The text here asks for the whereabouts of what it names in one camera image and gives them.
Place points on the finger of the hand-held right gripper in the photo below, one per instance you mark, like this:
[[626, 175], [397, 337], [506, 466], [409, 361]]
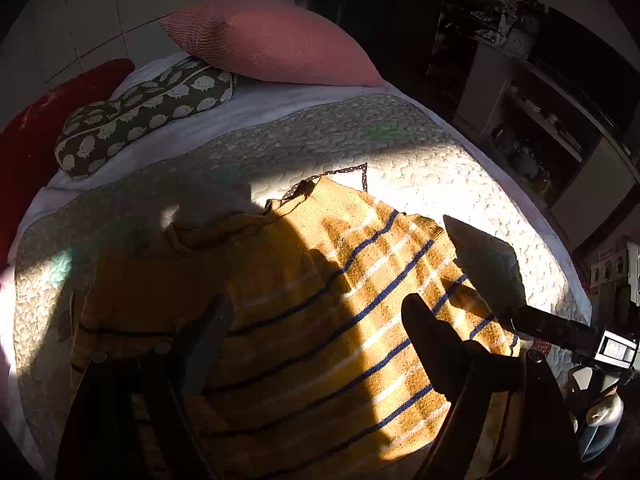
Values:
[[550, 330]]

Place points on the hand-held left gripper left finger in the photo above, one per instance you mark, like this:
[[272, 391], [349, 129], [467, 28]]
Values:
[[205, 350]]

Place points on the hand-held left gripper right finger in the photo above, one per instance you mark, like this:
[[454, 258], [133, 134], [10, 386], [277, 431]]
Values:
[[430, 350]]

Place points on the yellow striped knit sweater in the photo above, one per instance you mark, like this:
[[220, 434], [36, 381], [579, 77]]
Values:
[[325, 320]]

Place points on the white fluffy blanket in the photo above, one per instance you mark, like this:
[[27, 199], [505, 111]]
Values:
[[570, 270]]

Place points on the white box with round dials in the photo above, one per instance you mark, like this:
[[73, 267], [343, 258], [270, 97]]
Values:
[[612, 265]]

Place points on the white television cabinet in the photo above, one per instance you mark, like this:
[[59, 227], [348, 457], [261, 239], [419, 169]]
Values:
[[605, 190]]

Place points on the beige quilted bedspread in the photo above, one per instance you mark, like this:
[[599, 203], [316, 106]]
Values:
[[425, 150]]

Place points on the white bed sheet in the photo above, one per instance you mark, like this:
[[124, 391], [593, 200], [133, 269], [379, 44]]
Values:
[[200, 125]]

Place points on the hedgehog print pillow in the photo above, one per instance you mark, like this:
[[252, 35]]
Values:
[[140, 115]]

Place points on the black television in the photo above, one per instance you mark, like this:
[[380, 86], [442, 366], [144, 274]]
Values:
[[590, 60]]

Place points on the red cushion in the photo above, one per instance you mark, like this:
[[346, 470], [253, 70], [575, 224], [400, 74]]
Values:
[[30, 135]]

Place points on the dark shoe rack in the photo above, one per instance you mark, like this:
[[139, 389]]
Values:
[[450, 35]]

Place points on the pink ribbed pillow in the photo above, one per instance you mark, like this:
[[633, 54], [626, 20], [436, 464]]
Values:
[[270, 45]]

